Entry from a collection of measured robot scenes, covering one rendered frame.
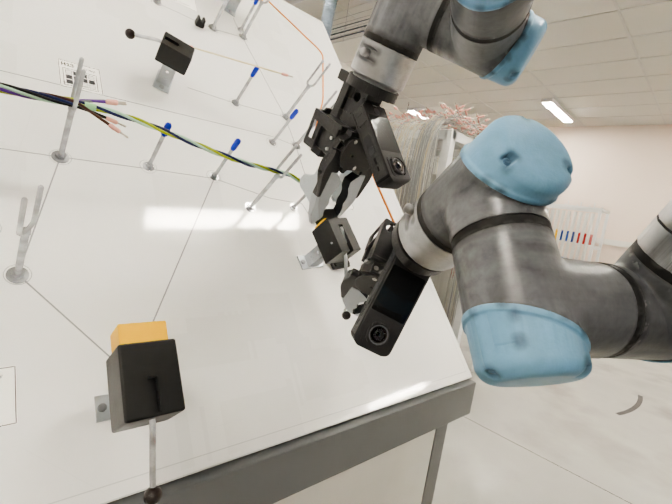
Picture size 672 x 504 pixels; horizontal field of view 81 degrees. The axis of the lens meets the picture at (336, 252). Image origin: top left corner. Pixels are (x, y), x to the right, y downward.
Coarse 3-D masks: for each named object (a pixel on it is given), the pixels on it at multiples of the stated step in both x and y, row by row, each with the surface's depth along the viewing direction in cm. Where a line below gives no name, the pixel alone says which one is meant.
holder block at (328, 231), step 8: (320, 224) 58; (328, 224) 57; (336, 224) 58; (344, 224) 59; (312, 232) 60; (320, 232) 59; (328, 232) 57; (336, 232) 57; (344, 232) 59; (352, 232) 59; (320, 240) 59; (328, 240) 58; (336, 240) 56; (344, 240) 57; (352, 240) 58; (320, 248) 59; (328, 248) 58; (336, 248) 57; (344, 248) 56; (352, 248) 58; (360, 248) 59; (328, 256) 58; (336, 256) 57
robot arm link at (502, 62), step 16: (448, 0) 43; (448, 16) 43; (528, 16) 41; (432, 32) 45; (448, 32) 44; (528, 32) 41; (544, 32) 42; (432, 48) 47; (448, 48) 45; (464, 48) 42; (480, 48) 40; (496, 48) 40; (512, 48) 41; (528, 48) 41; (464, 64) 46; (480, 64) 44; (496, 64) 43; (512, 64) 42; (496, 80) 45; (512, 80) 44
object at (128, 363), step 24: (120, 360) 31; (144, 360) 32; (168, 360) 34; (120, 384) 31; (144, 384) 32; (168, 384) 33; (96, 408) 37; (120, 408) 31; (144, 408) 31; (168, 408) 32
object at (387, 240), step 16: (384, 224) 49; (368, 240) 53; (384, 240) 48; (368, 256) 51; (384, 256) 47; (400, 256) 41; (368, 272) 46; (416, 272) 41; (432, 272) 40; (368, 288) 48
